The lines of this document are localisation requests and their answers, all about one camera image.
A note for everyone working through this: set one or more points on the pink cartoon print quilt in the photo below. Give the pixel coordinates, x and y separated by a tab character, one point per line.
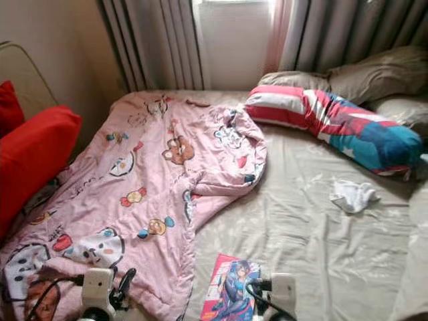
160	187

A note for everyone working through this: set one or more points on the anime cover book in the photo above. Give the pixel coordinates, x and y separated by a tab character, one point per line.
231	291

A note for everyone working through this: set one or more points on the large red cushion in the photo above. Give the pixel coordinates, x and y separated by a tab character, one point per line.
33	160

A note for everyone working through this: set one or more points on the beige floral bed sheet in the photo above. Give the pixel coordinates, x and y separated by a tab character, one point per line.
321	254

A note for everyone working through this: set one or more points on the small red cushion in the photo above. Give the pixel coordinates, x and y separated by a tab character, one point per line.
10	107

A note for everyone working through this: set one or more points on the beige padded headboard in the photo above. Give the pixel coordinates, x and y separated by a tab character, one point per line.
23	73

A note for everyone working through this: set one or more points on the crumpled white cloth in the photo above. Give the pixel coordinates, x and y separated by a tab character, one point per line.
353	196

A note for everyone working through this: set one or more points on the grey pleated curtain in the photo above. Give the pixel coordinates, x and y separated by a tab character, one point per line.
150	40
348	30

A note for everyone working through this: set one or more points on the flat grey-beige pillow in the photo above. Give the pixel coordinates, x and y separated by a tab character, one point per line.
291	80

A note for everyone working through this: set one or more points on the pink sheer curtain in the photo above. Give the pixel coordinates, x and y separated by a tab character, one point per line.
277	40

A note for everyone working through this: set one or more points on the bright window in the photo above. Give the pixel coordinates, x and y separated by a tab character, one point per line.
234	2

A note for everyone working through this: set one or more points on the large wrinkled tan pillow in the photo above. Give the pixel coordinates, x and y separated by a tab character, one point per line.
381	75

